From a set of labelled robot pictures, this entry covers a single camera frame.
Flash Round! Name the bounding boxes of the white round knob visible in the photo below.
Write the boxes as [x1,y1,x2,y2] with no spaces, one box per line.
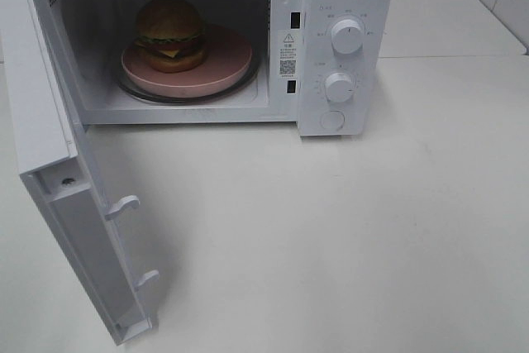
[330,16,365,55]
[323,72,355,103]

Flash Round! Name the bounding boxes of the white round door button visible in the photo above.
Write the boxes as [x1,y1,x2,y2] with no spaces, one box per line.
[320,111,345,131]

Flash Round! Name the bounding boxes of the lower white round knob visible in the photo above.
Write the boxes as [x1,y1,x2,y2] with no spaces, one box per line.
[323,72,355,103]

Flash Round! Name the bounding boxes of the white microwave door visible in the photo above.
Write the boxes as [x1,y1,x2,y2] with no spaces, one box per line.
[1,0,158,344]

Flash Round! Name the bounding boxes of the upper white round knob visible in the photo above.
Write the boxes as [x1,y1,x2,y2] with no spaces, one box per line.
[330,16,365,55]

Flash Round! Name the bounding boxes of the white microwave oven body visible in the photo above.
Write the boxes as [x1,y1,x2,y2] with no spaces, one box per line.
[49,0,390,136]

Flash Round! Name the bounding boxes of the glass microwave turntable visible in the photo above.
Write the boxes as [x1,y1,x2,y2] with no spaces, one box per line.
[117,57,260,106]

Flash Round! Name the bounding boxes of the pink round plate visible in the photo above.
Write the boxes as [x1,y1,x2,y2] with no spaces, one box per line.
[121,25,253,99]

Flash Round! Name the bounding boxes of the toy burger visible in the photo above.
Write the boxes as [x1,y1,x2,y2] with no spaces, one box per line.
[134,0,207,74]

